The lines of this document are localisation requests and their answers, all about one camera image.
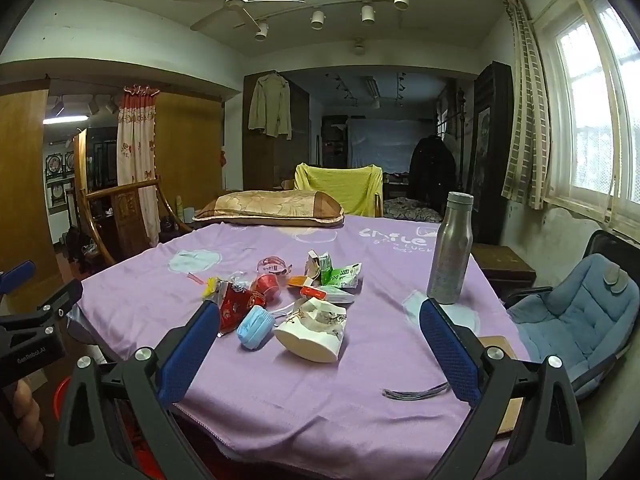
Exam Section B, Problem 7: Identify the yellow-green cloth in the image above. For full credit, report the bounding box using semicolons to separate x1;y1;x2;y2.
294;162;385;218

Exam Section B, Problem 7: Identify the purple printed tablecloth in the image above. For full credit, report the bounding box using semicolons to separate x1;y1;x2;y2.
65;212;531;480

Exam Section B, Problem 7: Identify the wooden partition panel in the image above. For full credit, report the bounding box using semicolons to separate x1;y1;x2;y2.
0;89;61;311
155;91;224;221

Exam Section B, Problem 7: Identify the clear pink printed wrapper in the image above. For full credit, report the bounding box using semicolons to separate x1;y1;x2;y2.
256;256;293;276

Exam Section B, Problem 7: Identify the wooden armchair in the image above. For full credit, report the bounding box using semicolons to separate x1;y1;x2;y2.
80;176;193;266

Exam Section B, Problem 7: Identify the wooden side table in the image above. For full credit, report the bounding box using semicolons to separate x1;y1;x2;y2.
470;244;537;301

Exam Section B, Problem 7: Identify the floral curtain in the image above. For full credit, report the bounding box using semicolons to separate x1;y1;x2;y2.
116;85;162;248

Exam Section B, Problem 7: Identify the green snack packet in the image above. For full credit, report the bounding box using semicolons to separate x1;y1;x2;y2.
320;252;362;291

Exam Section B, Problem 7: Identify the red jelly cup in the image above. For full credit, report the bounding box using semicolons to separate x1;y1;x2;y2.
250;272;281;306

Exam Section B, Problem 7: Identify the white framed window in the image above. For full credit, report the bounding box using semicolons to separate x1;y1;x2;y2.
520;0;640;246

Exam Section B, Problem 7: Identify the black hanging coat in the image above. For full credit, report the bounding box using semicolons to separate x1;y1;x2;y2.
409;135;457;211

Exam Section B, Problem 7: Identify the beige hanging jacket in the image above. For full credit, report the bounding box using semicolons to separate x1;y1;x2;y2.
248;72;292;140

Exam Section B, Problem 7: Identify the person's left hand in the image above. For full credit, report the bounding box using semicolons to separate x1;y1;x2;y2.
12;375;44;457

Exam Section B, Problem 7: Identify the black bag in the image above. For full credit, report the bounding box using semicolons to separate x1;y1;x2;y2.
62;225;101;266

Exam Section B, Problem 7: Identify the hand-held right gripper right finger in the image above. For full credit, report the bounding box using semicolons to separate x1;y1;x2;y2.
419;298;588;480

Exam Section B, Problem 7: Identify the blue cushioned chair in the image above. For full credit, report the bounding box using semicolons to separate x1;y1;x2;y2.
505;230;640;401

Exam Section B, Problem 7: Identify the brown floral pillow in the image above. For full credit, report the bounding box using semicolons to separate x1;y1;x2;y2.
192;190;346;227

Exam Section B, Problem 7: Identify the patterned bed blanket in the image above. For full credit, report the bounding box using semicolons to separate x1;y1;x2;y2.
382;196;443;223

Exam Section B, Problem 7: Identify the white ceiling fan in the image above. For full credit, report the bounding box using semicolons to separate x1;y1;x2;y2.
169;0;307;33

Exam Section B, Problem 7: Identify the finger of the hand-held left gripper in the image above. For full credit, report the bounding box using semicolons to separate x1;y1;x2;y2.
0;260;37;295
0;279;84;336

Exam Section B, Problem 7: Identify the white printed cup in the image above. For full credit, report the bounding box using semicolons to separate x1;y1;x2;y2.
274;297;348;364

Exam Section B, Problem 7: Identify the checked curtain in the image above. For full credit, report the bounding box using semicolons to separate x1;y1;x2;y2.
501;0;551;211

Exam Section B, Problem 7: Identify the dark tall cabinet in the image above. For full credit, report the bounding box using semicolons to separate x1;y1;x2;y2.
467;61;515;246

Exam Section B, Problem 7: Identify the brown cardboard sheet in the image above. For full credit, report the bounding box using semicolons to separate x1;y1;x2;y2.
477;335;526;441

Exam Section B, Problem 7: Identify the dark wooden wardrobe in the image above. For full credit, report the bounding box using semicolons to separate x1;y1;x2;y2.
243;72;311;192

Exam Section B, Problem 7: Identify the black hair band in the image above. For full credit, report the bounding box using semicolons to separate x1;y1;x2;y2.
382;381;451;402

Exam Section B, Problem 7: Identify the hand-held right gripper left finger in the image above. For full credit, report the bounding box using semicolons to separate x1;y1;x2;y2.
54;300;222;480

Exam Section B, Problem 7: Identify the white backdrop sheet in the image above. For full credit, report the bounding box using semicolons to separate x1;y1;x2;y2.
347;119;426;173

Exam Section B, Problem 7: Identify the steel water bottle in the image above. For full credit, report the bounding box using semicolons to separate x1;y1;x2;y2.
426;191;474;306

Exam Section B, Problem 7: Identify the red printed packet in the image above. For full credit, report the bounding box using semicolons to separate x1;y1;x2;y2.
210;280;266;335

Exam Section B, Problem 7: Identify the torn white carton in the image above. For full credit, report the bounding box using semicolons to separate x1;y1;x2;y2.
306;250;331;281

